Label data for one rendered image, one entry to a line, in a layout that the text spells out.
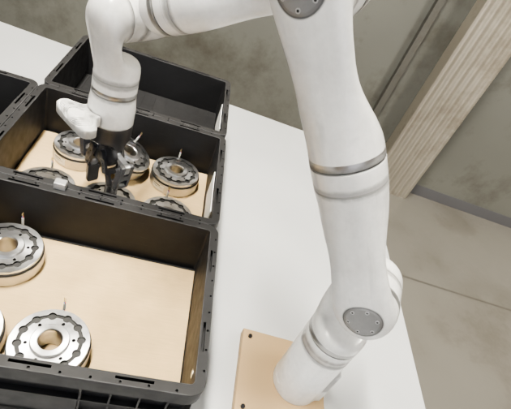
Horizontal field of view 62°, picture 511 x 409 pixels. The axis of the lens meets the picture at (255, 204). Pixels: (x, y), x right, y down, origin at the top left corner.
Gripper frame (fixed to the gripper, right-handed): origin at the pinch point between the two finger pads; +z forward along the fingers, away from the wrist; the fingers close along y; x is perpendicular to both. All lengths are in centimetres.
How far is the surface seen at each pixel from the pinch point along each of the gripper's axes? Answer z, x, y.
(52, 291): 4.9, 16.4, -14.7
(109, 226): -0.7, 5.0, -10.7
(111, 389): -3.7, 20.4, -35.7
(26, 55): 17, -23, 80
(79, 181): 4.7, 0.1, 6.6
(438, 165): 60, -258, -9
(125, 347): 5.0, 12.6, -28.6
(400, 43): -2, -216, 43
